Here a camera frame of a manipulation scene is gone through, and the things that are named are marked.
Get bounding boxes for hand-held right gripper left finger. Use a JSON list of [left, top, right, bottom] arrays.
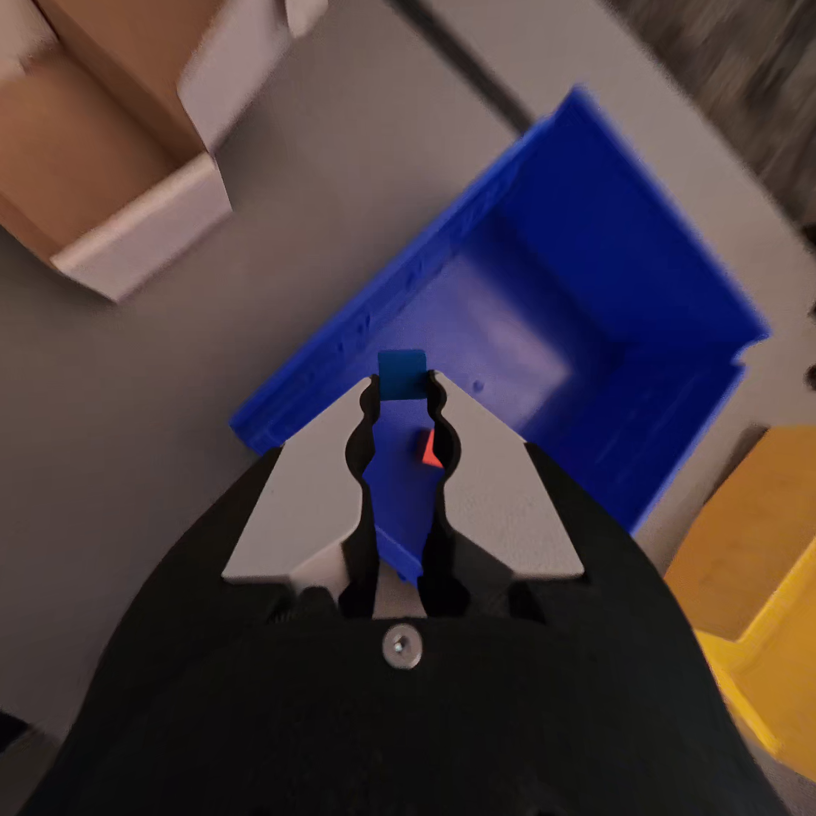
[[221, 375, 383, 616]]

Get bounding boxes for yellow plastic bin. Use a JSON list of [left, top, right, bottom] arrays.
[[663, 425, 816, 777]]

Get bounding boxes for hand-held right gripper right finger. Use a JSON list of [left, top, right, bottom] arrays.
[[422, 368, 587, 616]]

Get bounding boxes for blue plastic bin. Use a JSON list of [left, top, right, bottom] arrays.
[[228, 83, 772, 586]]

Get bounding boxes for white cardboard box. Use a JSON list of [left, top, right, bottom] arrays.
[[0, 0, 330, 305]]

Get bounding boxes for blue cube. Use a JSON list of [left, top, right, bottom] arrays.
[[377, 348, 428, 402]]

